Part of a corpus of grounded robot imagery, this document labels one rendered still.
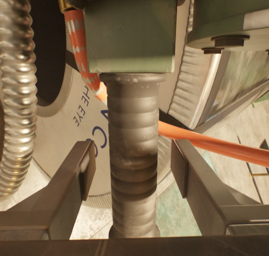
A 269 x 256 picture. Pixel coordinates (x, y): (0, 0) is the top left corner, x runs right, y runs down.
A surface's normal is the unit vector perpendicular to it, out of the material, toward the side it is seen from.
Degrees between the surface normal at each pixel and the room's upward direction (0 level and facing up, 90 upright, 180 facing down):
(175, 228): 0
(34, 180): 0
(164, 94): 90
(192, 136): 63
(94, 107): 90
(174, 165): 129
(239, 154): 85
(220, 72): 38
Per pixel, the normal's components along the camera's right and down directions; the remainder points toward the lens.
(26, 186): 0.65, -0.24
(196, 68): -0.66, 0.10
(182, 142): 0.00, -0.96
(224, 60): 0.73, 0.36
